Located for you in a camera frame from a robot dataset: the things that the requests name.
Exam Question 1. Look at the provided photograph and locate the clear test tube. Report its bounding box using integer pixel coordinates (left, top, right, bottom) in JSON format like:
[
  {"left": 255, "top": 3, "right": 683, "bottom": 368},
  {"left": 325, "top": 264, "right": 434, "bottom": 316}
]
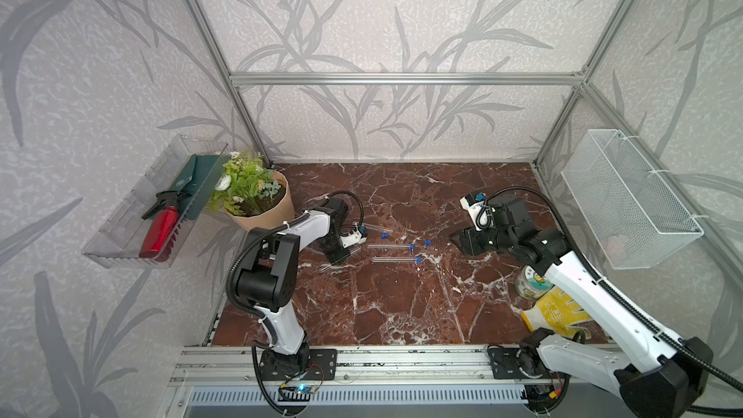
[
  {"left": 371, "top": 255, "right": 417, "bottom": 263},
  {"left": 367, "top": 243, "right": 413, "bottom": 252},
  {"left": 360, "top": 224, "right": 393, "bottom": 234},
  {"left": 319, "top": 257, "right": 353, "bottom": 273}
]

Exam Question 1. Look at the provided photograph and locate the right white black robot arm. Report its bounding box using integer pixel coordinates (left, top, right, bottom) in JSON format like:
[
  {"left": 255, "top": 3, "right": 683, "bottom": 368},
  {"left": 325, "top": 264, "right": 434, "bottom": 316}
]
[{"left": 451, "top": 193, "right": 713, "bottom": 417}]

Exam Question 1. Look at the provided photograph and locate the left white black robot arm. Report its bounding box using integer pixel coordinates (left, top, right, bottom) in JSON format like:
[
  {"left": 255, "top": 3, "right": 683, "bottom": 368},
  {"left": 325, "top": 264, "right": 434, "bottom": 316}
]
[{"left": 226, "top": 197, "right": 350, "bottom": 356}]

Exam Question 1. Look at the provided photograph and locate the yellow work glove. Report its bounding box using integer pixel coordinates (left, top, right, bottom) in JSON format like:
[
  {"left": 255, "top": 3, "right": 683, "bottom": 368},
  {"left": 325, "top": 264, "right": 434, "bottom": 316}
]
[{"left": 520, "top": 288, "right": 593, "bottom": 340}]

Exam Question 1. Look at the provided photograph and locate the terracotta pot with green plant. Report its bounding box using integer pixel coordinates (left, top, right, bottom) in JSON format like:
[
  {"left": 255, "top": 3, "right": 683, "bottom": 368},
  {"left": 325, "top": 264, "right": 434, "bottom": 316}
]
[{"left": 207, "top": 151, "right": 295, "bottom": 231}]

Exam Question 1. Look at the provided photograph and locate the red spray bottle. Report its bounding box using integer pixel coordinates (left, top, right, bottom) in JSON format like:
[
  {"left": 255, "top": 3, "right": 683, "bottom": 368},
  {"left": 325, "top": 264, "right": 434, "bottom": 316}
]
[{"left": 139, "top": 191, "right": 189, "bottom": 262}]

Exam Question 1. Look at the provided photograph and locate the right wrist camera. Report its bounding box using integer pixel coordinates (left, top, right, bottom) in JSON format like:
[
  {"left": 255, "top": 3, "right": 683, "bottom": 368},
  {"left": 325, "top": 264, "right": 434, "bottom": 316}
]
[{"left": 460, "top": 192, "right": 491, "bottom": 231}]

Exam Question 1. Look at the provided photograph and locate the white wire mesh basket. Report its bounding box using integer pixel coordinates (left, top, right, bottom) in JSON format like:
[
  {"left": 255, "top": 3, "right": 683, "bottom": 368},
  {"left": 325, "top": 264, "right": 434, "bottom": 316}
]
[{"left": 561, "top": 129, "right": 704, "bottom": 270}]

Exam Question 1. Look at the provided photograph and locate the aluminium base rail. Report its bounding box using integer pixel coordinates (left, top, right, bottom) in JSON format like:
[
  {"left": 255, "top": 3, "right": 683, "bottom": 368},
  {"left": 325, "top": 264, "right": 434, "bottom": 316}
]
[{"left": 167, "top": 343, "right": 657, "bottom": 387}]

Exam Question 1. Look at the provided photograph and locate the clear plastic wall bin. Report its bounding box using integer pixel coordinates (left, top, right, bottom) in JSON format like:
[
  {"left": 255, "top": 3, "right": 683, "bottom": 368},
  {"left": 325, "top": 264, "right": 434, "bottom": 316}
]
[{"left": 82, "top": 135, "right": 229, "bottom": 269}]

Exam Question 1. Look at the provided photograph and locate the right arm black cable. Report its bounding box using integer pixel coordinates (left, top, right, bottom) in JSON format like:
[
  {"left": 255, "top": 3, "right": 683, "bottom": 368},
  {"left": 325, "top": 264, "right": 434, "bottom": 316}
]
[{"left": 484, "top": 185, "right": 743, "bottom": 417}]

